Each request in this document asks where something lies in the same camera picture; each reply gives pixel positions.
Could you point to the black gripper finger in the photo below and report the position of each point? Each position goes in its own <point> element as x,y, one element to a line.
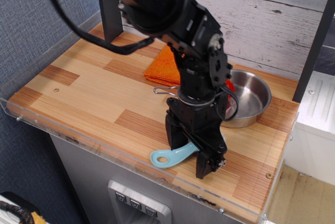
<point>205,164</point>
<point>175,134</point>

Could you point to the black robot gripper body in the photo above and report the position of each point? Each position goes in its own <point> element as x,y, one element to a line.
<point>201,125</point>

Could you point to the light blue scrub brush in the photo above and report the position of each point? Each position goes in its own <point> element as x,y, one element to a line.
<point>169,158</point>

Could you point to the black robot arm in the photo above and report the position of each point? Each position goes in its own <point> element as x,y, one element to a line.
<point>195,38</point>

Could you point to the orange folded towel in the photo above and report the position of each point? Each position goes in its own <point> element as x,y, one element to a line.
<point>163,70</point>

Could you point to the red toy strawberry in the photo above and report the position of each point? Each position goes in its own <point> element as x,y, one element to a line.
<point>231,104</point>

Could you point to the small stainless steel pan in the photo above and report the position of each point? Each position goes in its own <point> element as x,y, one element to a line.
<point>252,95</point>

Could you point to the silver dispenser button panel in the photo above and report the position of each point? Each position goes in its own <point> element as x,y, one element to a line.
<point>136,204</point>

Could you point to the grey cabinet front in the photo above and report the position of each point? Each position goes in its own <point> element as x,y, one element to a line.
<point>90,175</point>

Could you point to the white side unit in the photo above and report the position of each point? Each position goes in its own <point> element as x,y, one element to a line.
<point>310,148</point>

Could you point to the yellow object at corner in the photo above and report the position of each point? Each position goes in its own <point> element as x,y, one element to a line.
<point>37,219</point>

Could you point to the clear acrylic table guard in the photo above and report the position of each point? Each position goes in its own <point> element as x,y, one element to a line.
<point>101,102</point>

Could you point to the dark grey right post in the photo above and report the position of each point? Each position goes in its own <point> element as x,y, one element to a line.
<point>314,51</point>

